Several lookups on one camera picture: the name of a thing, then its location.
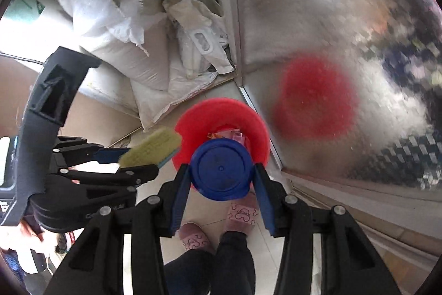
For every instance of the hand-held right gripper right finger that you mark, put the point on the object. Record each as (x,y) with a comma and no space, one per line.
(266,201)

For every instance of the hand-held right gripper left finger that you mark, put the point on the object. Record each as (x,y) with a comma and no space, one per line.
(178,201)

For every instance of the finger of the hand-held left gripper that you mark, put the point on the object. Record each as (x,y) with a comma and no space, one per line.
(110,155)
(138,172)

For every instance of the red plastic bin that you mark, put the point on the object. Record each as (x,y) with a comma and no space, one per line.
(221,112)

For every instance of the person's left hand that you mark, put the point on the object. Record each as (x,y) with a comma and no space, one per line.
(32,231)

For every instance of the pink slipper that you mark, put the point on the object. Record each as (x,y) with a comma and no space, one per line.
(196,238)
(241,215)

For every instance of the person's right leg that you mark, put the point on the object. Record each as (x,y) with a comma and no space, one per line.
(234,264)

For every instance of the person's leg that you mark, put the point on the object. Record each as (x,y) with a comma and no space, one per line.
(188,274)
(234,264)

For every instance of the person's left leg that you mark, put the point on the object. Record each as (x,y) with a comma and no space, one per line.
(188,274)

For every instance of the white woven sack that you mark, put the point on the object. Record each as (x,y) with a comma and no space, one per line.
(162,101)
(114,25)

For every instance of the pink plastic wrapper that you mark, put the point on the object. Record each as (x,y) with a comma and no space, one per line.
(226,135)

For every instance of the green and white carton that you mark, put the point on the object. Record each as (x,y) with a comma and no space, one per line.
(27,8)

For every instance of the embossed steel cabinet door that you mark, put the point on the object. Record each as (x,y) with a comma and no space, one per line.
(328,39)

